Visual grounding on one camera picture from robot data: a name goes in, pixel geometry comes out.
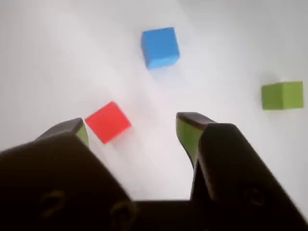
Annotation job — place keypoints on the blue cube block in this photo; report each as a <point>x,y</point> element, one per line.
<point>160,48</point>

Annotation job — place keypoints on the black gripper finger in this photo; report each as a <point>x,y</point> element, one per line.
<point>53,178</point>
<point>235,173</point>

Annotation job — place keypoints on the green cube block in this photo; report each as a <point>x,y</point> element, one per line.
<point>282,95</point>

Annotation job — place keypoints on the red cube block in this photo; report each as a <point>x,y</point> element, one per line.
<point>108,122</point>

